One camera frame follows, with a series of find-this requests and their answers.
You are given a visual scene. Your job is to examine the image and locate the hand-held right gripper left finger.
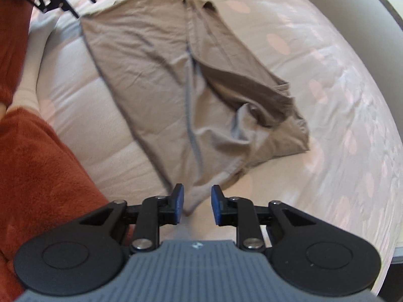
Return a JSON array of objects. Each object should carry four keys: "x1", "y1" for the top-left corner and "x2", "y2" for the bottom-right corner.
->
[{"x1": 78, "y1": 183, "x2": 185, "y2": 252}]

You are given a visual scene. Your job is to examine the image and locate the red terry towel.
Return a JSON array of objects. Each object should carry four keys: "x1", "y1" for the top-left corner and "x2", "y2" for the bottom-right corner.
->
[{"x1": 0, "y1": 107, "x2": 139, "y2": 302}]

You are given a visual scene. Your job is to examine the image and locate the grey wall switch panel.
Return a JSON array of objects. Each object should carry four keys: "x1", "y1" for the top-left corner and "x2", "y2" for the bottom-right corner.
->
[{"x1": 374, "y1": 0, "x2": 403, "y2": 27}]

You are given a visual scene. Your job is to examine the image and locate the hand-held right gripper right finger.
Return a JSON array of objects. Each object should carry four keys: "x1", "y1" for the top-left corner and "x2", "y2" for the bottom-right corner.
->
[{"x1": 210, "y1": 184, "x2": 317, "y2": 253}]

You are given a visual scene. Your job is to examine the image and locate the beige long-sleeve shirt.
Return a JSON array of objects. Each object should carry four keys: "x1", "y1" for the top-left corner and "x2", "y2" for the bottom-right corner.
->
[{"x1": 80, "y1": 0, "x2": 311, "y2": 216}]

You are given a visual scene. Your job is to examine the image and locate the polka dot bed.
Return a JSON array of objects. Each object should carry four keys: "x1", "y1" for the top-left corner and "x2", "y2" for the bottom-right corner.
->
[{"x1": 28, "y1": 0, "x2": 403, "y2": 290}]

